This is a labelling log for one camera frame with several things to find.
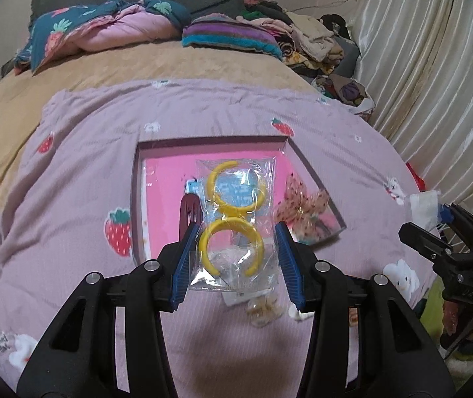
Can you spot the person's right hand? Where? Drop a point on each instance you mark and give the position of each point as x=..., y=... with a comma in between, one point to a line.
x=455, y=317

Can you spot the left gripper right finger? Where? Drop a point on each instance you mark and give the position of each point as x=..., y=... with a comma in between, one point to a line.
x=365, y=340

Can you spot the white packaged hair clip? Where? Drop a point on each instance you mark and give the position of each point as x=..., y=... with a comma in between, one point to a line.
x=422, y=209

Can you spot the striped purple teal pillow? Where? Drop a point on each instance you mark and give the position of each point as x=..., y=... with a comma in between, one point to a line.
x=223, y=32

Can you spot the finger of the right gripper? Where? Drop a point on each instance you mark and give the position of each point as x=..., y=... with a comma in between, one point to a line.
x=458, y=219
x=427, y=244

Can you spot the beige red-dotted bow scrunchie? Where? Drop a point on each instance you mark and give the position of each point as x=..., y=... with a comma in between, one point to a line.
x=300, y=210

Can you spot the pink strawberry blanket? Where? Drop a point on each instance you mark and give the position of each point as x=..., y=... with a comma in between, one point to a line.
x=76, y=171

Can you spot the red box on floor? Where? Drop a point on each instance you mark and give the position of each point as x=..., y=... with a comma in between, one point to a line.
x=418, y=180

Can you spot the bag of yellow bangles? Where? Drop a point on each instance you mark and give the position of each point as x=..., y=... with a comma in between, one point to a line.
x=235, y=249

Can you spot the maroon hair clip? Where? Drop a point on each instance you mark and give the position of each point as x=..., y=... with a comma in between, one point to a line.
x=191, y=213

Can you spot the white pink claw hair clip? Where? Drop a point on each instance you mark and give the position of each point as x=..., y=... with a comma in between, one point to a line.
x=297, y=316

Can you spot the bag of clothes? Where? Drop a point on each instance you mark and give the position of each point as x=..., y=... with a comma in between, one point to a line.
x=348, y=91

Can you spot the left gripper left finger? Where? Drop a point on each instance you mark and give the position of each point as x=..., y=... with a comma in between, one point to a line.
x=107, y=339

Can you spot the tan bed sheet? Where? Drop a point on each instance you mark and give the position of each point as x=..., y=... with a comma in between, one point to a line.
x=23, y=97

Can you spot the cream striped curtain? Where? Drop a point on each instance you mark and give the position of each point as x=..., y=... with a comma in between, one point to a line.
x=417, y=62

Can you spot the pile of clothes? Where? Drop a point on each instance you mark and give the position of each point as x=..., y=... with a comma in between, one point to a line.
x=310, y=46

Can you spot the earring card in plastic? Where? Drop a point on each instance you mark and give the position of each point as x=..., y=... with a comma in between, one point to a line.
x=235, y=298

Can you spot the floral teal pink quilt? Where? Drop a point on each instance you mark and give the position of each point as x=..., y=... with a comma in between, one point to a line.
x=93, y=28

